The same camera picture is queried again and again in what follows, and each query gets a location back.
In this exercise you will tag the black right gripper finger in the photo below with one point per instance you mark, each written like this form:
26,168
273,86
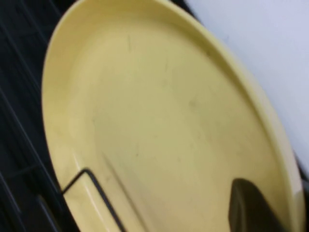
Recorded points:
253,207

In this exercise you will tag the yellow round plate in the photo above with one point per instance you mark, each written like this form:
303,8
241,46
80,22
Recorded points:
157,108

